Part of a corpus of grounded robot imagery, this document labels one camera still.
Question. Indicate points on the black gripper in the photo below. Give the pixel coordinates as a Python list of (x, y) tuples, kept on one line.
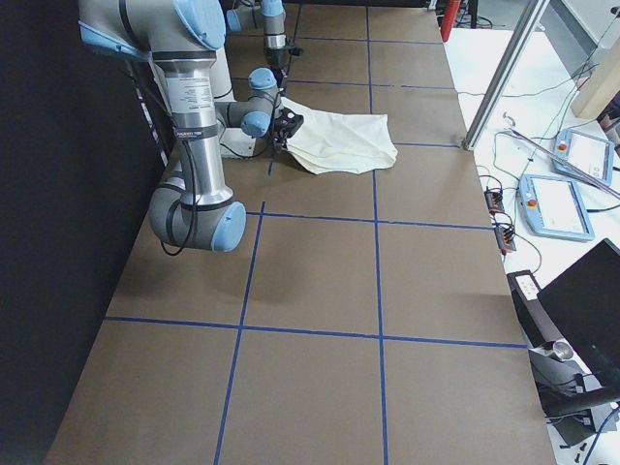
[(280, 135), (273, 58)]

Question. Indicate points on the cream long-sleeve cat shirt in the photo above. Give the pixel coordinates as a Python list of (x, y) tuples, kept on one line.
[(337, 142)]

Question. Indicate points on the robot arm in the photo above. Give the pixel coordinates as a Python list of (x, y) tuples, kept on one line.
[(270, 16), (194, 207)]

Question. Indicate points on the red cylinder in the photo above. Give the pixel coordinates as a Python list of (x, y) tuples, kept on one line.
[(450, 13)]

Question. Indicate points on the orange black connector block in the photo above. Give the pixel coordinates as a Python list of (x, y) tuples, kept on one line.
[(494, 201)]

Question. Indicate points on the near teach pendant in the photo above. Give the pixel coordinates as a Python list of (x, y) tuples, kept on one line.
[(553, 208)]

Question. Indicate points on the teach pendant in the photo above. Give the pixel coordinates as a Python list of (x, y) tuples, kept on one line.
[(591, 154), (553, 208)]

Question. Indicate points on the black box with label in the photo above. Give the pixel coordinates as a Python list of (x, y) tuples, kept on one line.
[(535, 322)]

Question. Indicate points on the far teach pendant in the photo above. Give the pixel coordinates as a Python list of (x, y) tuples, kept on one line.
[(591, 154)]

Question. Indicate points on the black monitor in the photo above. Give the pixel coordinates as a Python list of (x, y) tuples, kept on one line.
[(583, 302)]

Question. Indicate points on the metal cup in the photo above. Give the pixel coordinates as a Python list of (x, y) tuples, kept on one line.
[(559, 350)]

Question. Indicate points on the aluminium frame post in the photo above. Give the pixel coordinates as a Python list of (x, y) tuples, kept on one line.
[(520, 37)]

